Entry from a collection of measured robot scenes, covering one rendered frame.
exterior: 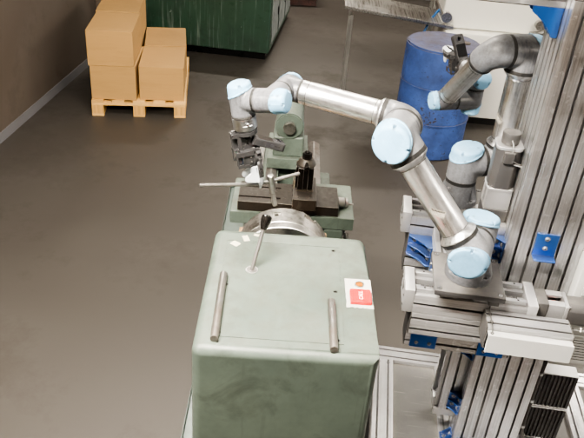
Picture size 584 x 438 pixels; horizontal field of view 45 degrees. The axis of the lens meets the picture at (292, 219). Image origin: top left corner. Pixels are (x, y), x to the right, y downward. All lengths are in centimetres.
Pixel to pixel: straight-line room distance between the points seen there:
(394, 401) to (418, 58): 302
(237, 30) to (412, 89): 254
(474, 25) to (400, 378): 376
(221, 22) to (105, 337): 448
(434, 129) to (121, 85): 259
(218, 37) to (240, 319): 588
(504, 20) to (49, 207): 396
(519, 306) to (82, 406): 201
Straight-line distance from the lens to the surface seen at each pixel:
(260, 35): 748
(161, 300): 397
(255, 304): 194
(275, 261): 211
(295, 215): 237
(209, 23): 756
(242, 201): 296
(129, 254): 435
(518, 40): 255
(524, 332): 232
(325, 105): 217
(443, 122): 561
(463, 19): 631
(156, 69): 600
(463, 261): 209
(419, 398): 325
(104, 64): 602
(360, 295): 199
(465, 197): 270
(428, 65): 545
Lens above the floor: 247
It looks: 32 degrees down
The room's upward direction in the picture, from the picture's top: 5 degrees clockwise
